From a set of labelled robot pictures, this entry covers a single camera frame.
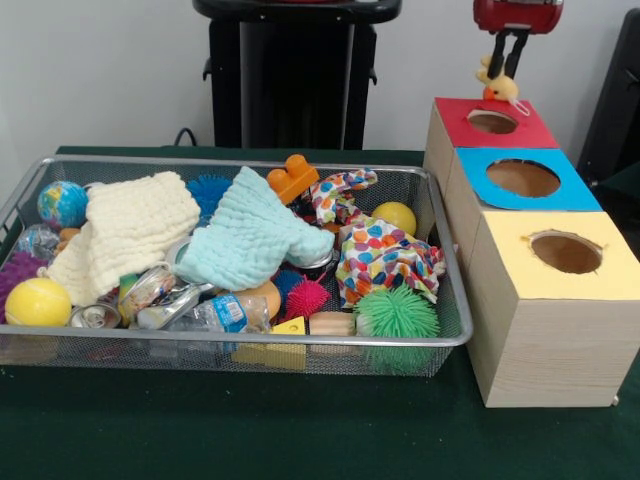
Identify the polka dot cloth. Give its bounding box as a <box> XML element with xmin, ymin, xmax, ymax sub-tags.
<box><xmin>335</xmin><ymin>215</ymin><xmax>448</xmax><ymax>308</ymax></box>

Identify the light teal waffle cloth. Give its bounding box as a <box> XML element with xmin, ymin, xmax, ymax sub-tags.
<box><xmin>178</xmin><ymin>165</ymin><xmax>336</xmax><ymax>291</ymax></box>

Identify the black panel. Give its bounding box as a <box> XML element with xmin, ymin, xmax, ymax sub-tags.
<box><xmin>580</xmin><ymin>10</ymin><xmax>640</xmax><ymax>191</ymax></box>

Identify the green spiky ball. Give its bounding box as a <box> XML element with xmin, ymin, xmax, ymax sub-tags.
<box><xmin>354</xmin><ymin>287</ymin><xmax>441</xmax><ymax>341</ymax></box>

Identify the clear wire mesh bin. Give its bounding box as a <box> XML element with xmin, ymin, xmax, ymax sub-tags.
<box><xmin>0</xmin><ymin>155</ymin><xmax>474</xmax><ymax>376</ymax></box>

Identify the cream waffle cloth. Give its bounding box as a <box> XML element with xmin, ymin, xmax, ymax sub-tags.
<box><xmin>50</xmin><ymin>170</ymin><xmax>201</xmax><ymax>308</ymax></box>

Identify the blue spiky ball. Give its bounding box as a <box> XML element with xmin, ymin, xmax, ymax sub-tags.
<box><xmin>186</xmin><ymin>174</ymin><xmax>231</xmax><ymax>221</ymax></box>

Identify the orange toy block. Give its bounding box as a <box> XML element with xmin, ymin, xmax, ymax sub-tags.
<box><xmin>266</xmin><ymin>154</ymin><xmax>319</xmax><ymax>205</ymax></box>

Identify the yellow plush duck toy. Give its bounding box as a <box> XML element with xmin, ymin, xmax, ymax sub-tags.
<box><xmin>476</xmin><ymin>55</ymin><xmax>521</xmax><ymax>103</ymax></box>

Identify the white colourful print cloth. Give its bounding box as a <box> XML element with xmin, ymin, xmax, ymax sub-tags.
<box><xmin>300</xmin><ymin>168</ymin><xmax>379</xmax><ymax>226</ymax></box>

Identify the small yellow ball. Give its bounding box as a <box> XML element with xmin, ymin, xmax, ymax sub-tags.
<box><xmin>372</xmin><ymin>202</ymin><xmax>417</xmax><ymax>238</ymax></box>

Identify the large yellow ball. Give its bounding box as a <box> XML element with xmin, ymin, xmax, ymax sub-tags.
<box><xmin>5</xmin><ymin>277</ymin><xmax>73</xmax><ymax>327</ymax></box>

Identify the dark green tablecloth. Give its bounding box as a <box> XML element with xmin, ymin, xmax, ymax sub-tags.
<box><xmin>0</xmin><ymin>145</ymin><xmax>640</xmax><ymax>480</ymax></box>

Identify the blue globe ball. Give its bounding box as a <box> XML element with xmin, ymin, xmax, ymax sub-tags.
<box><xmin>37</xmin><ymin>181</ymin><xmax>89</xmax><ymax>231</ymax></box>

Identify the wooden box with three holes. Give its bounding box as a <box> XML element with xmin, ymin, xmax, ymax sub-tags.
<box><xmin>423</xmin><ymin>97</ymin><xmax>640</xmax><ymax>408</ymax></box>

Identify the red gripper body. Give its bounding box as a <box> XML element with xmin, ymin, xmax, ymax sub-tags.
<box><xmin>474</xmin><ymin>0</ymin><xmax>564</xmax><ymax>35</ymax></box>

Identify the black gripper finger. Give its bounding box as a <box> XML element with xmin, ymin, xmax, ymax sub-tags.
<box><xmin>505</xmin><ymin>32</ymin><xmax>531</xmax><ymax>79</ymax></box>
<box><xmin>489</xmin><ymin>32</ymin><xmax>509</xmax><ymax>81</ymax></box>

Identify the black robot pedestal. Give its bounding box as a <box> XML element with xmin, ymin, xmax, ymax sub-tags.
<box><xmin>193</xmin><ymin>0</ymin><xmax>401</xmax><ymax>151</ymax></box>

